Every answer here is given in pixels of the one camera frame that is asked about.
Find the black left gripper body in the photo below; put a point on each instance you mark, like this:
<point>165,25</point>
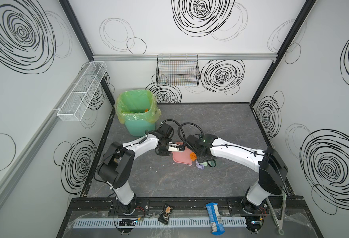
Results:
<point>165,148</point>

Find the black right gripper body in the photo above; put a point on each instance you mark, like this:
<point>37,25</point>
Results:
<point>201,155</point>

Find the pink plastic dustpan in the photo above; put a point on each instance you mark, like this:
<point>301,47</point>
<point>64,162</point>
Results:
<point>182,157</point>

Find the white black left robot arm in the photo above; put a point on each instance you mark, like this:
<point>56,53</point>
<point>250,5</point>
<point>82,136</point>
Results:
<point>115,169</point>

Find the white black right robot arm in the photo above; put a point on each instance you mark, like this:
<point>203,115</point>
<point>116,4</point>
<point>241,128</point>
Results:
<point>269,165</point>

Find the orange scrap front centre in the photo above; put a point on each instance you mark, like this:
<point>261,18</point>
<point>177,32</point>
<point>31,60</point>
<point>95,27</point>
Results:
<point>193,156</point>

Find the small purple scrap front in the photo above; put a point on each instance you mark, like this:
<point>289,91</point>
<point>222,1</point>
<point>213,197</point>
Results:
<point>199,166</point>

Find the green bin with bag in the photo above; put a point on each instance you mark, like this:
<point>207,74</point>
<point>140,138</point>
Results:
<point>138,111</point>

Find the black snack packet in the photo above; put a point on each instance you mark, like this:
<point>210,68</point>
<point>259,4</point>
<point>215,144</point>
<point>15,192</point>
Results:
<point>165,214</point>

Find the blue snack packet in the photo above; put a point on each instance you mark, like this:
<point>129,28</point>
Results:
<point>215,218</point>

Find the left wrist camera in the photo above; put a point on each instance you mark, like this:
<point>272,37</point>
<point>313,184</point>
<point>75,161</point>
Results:
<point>176,147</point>

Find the black wire wall basket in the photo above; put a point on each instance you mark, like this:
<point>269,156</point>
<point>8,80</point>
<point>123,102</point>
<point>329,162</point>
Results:
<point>177,70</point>

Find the white slotted cable duct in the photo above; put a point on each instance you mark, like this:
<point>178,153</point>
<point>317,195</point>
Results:
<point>195,222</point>

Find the clear acrylic wall shelf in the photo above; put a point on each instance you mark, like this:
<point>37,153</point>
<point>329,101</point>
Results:
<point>84,89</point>

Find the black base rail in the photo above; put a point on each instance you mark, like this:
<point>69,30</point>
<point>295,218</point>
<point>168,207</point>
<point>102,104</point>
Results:
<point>144,205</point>

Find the black corner frame post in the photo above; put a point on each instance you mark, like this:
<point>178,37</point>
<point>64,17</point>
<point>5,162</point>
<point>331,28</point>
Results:
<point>300,19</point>

